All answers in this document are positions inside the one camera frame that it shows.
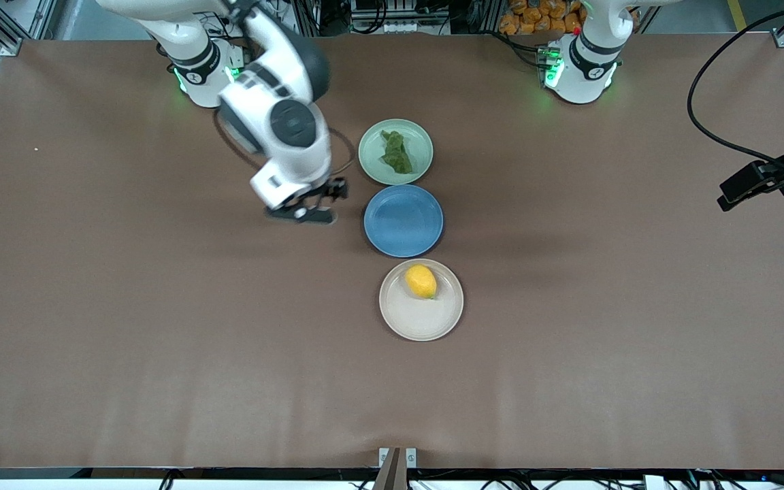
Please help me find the green lettuce leaf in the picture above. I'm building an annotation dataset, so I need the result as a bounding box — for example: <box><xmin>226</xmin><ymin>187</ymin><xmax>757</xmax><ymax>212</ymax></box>
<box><xmin>380</xmin><ymin>129</ymin><xmax>414</xmax><ymax>175</ymax></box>

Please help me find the yellow lemon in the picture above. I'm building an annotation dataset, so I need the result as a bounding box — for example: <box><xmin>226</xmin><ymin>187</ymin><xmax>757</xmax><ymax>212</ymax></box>
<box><xmin>404</xmin><ymin>264</ymin><xmax>438</xmax><ymax>300</ymax></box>

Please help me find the pale green round plate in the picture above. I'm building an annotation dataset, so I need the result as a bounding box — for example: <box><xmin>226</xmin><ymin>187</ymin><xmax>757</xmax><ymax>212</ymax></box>
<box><xmin>358</xmin><ymin>118</ymin><xmax>434</xmax><ymax>186</ymax></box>

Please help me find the blue round plate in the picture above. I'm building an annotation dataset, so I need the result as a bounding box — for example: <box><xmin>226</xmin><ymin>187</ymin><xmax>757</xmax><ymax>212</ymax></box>
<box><xmin>363</xmin><ymin>184</ymin><xmax>444</xmax><ymax>258</ymax></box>

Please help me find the beige round plate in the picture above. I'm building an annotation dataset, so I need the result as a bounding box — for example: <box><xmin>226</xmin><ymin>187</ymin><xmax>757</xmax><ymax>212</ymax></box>
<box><xmin>379</xmin><ymin>259</ymin><xmax>464</xmax><ymax>342</ymax></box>

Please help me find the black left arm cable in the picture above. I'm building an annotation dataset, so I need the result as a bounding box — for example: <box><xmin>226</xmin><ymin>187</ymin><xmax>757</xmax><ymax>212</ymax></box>
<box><xmin>687</xmin><ymin>5</ymin><xmax>784</xmax><ymax>183</ymax></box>

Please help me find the metal table edge bracket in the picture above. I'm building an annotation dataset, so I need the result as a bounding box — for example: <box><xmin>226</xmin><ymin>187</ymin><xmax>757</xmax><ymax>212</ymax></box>
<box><xmin>378</xmin><ymin>447</ymin><xmax>418</xmax><ymax>490</ymax></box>

